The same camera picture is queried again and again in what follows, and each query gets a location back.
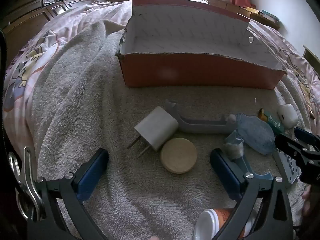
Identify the pink printed bedsheet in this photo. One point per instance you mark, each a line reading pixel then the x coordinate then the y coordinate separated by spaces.
pixel 30 62

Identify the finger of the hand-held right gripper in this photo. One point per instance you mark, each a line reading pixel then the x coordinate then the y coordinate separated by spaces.
pixel 290 145
pixel 306 135

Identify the red cardboard box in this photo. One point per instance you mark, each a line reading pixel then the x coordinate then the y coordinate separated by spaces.
pixel 200 72

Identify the grey plate with holes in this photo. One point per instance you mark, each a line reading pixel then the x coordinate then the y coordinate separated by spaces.
pixel 287 170

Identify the wooden frame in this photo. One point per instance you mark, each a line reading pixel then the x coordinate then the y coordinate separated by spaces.
pixel 312 55

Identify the dark wooden headboard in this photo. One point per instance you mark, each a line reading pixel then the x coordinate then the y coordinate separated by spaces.
pixel 37 10

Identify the yellow book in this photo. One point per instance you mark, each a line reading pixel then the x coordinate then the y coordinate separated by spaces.
pixel 251 9

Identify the white fluffy ball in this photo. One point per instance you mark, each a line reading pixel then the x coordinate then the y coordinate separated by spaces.
pixel 233 150

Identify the round wooden disc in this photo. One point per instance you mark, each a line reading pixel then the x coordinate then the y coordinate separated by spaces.
pixel 178 155

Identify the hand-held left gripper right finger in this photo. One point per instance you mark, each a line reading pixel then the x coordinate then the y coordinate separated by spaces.
pixel 225 170

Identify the metal clip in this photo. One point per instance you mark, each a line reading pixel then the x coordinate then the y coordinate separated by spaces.
pixel 27 187

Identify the person's right hand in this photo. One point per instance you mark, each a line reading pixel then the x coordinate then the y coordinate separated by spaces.
pixel 306 200

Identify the white earbuds case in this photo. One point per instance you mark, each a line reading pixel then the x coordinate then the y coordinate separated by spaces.
pixel 287 116

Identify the blue teardrop-shaped case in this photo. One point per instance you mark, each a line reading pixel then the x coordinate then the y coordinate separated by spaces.
pixel 255 135

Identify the white charger plug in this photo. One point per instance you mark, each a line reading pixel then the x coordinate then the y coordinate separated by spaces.
pixel 157 127

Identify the orange and white cup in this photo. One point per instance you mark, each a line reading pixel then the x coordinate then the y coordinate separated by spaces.
pixel 210 225

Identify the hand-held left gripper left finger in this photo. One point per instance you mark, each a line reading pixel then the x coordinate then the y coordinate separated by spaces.
pixel 93 172

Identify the green printed pack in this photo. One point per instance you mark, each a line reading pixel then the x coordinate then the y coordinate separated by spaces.
pixel 275 125

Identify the beige towel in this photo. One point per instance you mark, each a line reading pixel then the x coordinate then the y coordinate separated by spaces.
pixel 87 105

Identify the green book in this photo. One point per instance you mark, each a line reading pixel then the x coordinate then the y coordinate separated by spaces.
pixel 271 15

